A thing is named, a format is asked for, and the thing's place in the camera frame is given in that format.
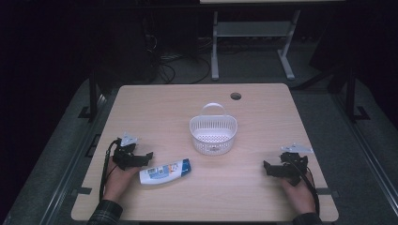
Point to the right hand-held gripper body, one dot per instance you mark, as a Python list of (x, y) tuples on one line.
[(294, 163)]

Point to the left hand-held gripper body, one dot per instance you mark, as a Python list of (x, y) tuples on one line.
[(124, 157)]

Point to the white and blue shampoo bottle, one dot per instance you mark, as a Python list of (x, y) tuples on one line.
[(164, 172)]

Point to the white plastic basket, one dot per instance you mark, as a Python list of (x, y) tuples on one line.
[(213, 131)]

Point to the person's left hand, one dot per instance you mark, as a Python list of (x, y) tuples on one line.
[(118, 182)]

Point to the person's right hand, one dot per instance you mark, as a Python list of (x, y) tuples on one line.
[(299, 197)]

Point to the black metal stand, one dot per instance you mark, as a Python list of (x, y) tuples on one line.
[(351, 97), (93, 97)]

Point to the white metal desk frame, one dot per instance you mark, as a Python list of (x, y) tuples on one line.
[(252, 30)]

